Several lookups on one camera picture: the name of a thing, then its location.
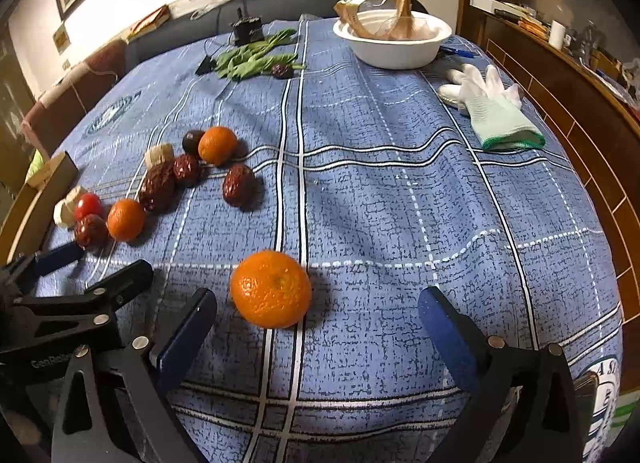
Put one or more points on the large orange mandarin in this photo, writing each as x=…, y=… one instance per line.
x=271, y=290

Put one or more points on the red cherry tomato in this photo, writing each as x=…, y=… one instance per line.
x=88, y=204

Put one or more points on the small orange at left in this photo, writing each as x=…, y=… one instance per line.
x=125, y=220

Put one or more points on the green leafy vegetable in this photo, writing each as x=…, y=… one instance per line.
x=245, y=62

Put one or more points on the long red date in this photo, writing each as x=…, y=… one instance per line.
x=158, y=187

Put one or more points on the small round red date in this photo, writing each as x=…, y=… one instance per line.
x=187, y=170

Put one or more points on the white work glove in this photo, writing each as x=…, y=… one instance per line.
x=495, y=111

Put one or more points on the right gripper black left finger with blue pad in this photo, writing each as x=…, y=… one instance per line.
x=111, y=401

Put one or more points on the dark date near vegetable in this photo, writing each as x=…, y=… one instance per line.
x=282, y=71

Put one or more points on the beige cube near dates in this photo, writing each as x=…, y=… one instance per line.
x=158, y=154

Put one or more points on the blue pen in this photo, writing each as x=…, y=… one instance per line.
x=451, y=51

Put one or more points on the beige cube at left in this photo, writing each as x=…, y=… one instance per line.
x=64, y=210

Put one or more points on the white bowl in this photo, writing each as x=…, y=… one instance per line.
x=396, y=55

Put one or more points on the dark grey sofa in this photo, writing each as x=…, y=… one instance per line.
x=219, y=20

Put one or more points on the brown armchair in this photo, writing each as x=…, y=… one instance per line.
x=57, y=112

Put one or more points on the blue plaid tablecloth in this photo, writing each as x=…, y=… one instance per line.
x=377, y=190

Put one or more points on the small black device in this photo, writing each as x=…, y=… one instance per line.
x=246, y=29

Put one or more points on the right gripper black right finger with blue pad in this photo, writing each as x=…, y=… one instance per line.
x=552, y=417

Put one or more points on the white cup on sideboard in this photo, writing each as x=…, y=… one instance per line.
x=557, y=32

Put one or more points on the wooden sideboard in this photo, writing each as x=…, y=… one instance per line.
x=600, y=134

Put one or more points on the small orange near dates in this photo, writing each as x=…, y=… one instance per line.
x=217, y=145

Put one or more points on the brown crumpled paper bag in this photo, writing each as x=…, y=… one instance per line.
x=383, y=20

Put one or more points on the black binder clip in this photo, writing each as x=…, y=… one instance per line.
x=207, y=65

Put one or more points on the cardboard box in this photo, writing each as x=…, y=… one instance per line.
x=24, y=229

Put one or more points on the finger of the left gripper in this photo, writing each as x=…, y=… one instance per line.
x=22, y=274
x=110, y=287

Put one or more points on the dark round plum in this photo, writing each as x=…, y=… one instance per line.
x=191, y=140

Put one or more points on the book on sofa back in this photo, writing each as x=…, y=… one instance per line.
x=149, y=23

